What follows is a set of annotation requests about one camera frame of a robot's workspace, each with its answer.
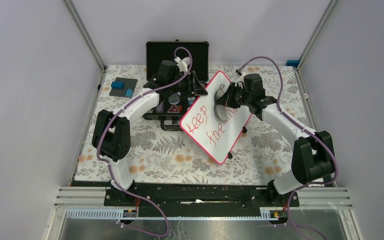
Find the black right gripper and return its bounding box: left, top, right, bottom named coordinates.
left=216, top=83, right=252, bottom=110

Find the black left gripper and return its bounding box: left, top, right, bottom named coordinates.
left=168, top=71, right=208, bottom=98

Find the pink framed whiteboard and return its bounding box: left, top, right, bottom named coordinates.
left=180, top=71, right=252, bottom=165

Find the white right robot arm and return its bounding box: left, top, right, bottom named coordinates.
left=214, top=73, right=336, bottom=206

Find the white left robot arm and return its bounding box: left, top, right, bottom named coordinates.
left=92, top=57, right=208, bottom=206

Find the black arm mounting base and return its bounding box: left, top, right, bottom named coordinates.
left=104, top=183, right=300, bottom=216

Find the black open carrying case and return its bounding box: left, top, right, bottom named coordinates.
left=142, top=40, right=210, bottom=131

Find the grey lego baseplate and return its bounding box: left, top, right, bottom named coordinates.
left=109, top=77, right=138, bottom=98

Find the small blue lego brick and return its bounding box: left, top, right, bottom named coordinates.
left=125, top=88, right=133, bottom=98

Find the floral patterned table mat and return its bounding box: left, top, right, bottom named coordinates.
left=71, top=65, right=311, bottom=186

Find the blue corner block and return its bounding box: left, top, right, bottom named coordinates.
left=285, top=60, right=300, bottom=68

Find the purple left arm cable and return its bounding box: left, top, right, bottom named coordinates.
left=95, top=46, right=194, bottom=238

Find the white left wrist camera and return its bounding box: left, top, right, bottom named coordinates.
left=174, top=56, right=191, bottom=74

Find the white slotted cable duct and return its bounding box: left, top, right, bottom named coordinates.
left=65, top=207, right=278, bottom=221

